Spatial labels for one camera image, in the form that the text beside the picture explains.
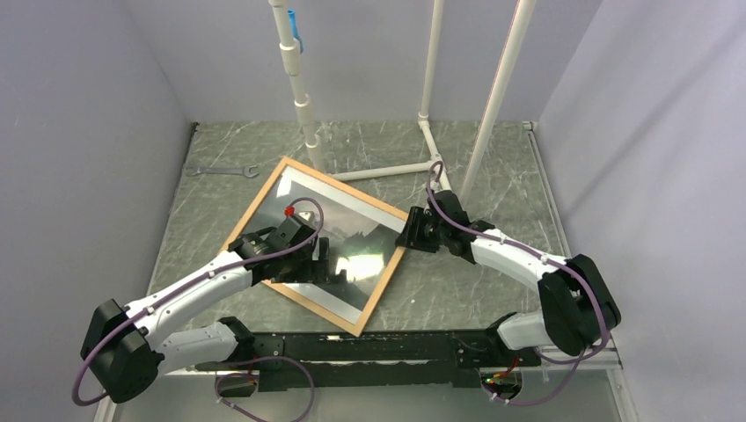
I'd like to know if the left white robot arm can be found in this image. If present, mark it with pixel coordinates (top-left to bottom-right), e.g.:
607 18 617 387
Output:
81 207 323 404

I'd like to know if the white PVC pipe stand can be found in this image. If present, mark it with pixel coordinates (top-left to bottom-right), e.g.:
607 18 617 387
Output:
267 0 538 205

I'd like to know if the aluminium rail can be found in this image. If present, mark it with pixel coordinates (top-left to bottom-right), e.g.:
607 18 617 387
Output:
92 331 640 422

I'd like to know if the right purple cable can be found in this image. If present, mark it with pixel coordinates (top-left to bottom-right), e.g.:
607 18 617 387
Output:
426 160 613 408

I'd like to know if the blue nozzle on pipe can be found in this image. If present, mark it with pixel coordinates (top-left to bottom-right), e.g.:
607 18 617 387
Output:
288 9 304 54

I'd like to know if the wooden picture frame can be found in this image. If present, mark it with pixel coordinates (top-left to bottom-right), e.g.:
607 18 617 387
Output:
218 156 412 338

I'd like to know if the glossy photo board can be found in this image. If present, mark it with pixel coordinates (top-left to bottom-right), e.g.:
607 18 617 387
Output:
230 169 400 326

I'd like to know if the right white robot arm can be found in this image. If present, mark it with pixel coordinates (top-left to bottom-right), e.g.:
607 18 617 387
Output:
395 190 622 365

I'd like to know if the grey metal wrench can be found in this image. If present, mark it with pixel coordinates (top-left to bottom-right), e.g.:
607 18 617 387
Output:
185 165 259 178

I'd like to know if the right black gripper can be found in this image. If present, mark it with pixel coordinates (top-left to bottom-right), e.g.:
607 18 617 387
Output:
396 207 450 253

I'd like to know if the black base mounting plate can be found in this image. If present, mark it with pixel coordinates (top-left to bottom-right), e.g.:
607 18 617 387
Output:
195 330 541 392

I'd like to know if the purple cable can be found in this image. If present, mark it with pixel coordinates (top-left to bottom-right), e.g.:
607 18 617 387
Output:
70 196 326 422
426 160 613 408

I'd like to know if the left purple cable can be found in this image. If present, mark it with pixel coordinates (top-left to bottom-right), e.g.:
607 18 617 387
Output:
70 196 326 422

